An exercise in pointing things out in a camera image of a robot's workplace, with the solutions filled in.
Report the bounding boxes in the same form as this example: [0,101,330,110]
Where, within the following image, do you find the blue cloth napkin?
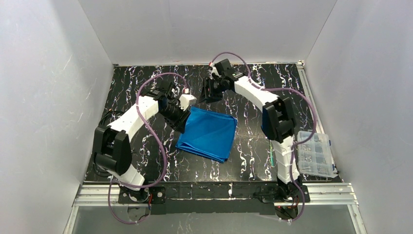
[175,107,238,163]

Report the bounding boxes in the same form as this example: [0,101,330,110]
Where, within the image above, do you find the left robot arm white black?
[92,81,197,191]

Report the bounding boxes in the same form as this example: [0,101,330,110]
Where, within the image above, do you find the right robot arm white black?
[200,59,301,196]

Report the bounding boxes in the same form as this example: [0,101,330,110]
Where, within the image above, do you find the iridescent fork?
[269,141,275,167]

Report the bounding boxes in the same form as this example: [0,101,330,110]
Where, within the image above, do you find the clear plastic organizer box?
[297,133,337,178]

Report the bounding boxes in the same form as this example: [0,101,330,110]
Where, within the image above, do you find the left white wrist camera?
[179,94,197,110]

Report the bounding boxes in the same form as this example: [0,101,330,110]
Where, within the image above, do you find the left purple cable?
[106,72,191,226]

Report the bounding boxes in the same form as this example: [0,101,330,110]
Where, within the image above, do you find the black coiled cable upper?
[98,110,125,128]

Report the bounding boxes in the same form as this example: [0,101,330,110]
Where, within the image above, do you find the black coiled cable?
[93,155,113,177]
[98,110,125,128]

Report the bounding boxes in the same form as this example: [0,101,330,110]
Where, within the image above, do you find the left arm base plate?
[118,185,166,204]

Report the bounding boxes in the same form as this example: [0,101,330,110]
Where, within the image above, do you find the black coiled cable lower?
[93,155,113,177]

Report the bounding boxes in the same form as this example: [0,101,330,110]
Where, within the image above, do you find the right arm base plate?
[252,184,311,221]

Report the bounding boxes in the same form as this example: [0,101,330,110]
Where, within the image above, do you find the aluminium frame rail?
[64,182,366,234]

